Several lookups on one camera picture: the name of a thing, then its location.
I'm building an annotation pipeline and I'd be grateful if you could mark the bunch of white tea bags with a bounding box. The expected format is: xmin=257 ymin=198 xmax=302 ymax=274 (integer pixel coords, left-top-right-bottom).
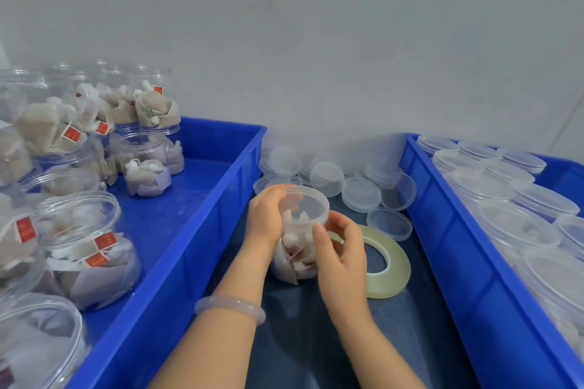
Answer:
xmin=273 ymin=208 xmax=325 ymax=284

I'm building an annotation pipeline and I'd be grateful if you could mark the person's left forearm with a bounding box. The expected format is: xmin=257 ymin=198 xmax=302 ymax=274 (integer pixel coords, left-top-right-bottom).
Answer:
xmin=147 ymin=238 xmax=275 ymax=389

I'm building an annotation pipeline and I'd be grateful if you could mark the group of open filled jars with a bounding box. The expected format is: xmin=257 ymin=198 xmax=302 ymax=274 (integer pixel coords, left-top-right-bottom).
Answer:
xmin=0 ymin=62 xmax=186 ymax=389

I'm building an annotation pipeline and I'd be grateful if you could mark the person's right hand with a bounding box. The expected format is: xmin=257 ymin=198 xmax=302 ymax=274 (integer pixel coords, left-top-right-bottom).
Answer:
xmin=312 ymin=210 xmax=368 ymax=319

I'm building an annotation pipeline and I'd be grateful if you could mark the pile of clear loose lids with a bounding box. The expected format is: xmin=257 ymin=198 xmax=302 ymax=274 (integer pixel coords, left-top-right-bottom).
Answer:
xmin=253 ymin=145 xmax=418 ymax=242

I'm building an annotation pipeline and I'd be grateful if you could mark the group of lidded filled jars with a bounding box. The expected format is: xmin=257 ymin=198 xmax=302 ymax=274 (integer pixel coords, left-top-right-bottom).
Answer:
xmin=415 ymin=135 xmax=584 ymax=359

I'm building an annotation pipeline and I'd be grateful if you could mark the clear adhesive tape roll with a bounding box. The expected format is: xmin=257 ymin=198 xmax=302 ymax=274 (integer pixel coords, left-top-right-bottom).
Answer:
xmin=328 ymin=224 xmax=412 ymax=300

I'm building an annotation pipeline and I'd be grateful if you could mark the person's left hand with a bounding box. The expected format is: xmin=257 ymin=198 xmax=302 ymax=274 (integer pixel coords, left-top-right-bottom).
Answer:
xmin=243 ymin=183 xmax=304 ymax=258

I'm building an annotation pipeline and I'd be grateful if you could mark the blue plastic bin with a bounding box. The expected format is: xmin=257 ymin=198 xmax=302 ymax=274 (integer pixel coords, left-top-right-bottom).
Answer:
xmin=66 ymin=117 xmax=268 ymax=389
xmin=399 ymin=133 xmax=584 ymax=389

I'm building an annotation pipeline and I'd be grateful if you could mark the person's right forearm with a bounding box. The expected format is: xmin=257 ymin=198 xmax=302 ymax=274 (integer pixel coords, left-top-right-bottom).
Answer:
xmin=327 ymin=307 xmax=428 ymax=389

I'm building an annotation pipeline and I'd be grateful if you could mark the clear jar lid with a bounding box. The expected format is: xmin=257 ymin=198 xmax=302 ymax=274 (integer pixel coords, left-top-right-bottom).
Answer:
xmin=278 ymin=186 xmax=330 ymax=228

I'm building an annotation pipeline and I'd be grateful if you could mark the pale lilac jade bangle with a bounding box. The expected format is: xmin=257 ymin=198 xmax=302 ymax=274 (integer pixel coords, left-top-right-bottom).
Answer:
xmin=194 ymin=295 xmax=267 ymax=327

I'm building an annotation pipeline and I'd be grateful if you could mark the clear plastic jar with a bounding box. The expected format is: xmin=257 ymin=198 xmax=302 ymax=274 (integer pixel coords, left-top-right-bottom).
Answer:
xmin=269 ymin=186 xmax=330 ymax=286

